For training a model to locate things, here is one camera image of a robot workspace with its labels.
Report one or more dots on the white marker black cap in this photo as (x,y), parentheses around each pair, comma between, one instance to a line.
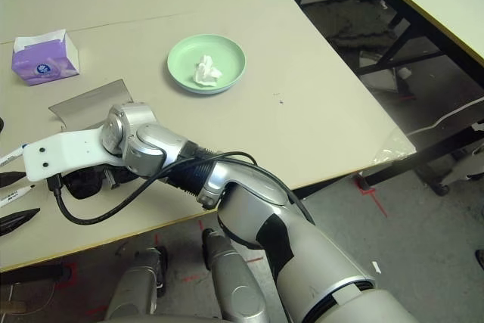
(13,196)

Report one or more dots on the grey robot leg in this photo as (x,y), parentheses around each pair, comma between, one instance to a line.
(234,281)
(136,285)

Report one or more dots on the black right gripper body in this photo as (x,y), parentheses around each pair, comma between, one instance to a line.
(121,176)

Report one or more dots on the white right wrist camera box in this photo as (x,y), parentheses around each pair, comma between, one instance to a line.
(64,153)

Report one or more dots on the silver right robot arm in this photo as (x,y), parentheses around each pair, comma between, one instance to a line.
(264,202)

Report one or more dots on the purple tissue pack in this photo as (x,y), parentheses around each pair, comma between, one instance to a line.
(41,66)

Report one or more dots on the wooden plank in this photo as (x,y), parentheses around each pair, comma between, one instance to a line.
(11,307)

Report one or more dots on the light green plate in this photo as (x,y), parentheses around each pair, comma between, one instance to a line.
(181,62)

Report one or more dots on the grey white machine base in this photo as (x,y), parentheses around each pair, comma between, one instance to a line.
(465,168)

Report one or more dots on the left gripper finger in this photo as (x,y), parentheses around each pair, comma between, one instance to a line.
(11,178)
(17,221)

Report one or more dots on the grey glasses case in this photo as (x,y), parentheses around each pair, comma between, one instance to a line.
(90,103)

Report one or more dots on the white marker blue cap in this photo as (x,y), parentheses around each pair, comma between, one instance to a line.
(11,157)

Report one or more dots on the white curved strip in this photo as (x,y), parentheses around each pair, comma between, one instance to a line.
(446,118)

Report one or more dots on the black plastic cup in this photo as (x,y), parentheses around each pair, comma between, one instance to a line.
(1,126)

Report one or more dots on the light grey robot torso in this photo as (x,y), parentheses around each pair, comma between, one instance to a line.
(170,320)

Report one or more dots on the light blue plate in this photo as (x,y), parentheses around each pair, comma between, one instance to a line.
(208,93)

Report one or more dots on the grey robot right leg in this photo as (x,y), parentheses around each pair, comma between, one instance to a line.
(234,281)

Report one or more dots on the grey robot left leg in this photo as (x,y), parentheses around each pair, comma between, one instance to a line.
(136,285)

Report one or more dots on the black sunglasses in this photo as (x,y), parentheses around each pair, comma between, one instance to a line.
(81,188)

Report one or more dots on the white tissue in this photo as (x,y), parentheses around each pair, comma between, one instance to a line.
(207,71)

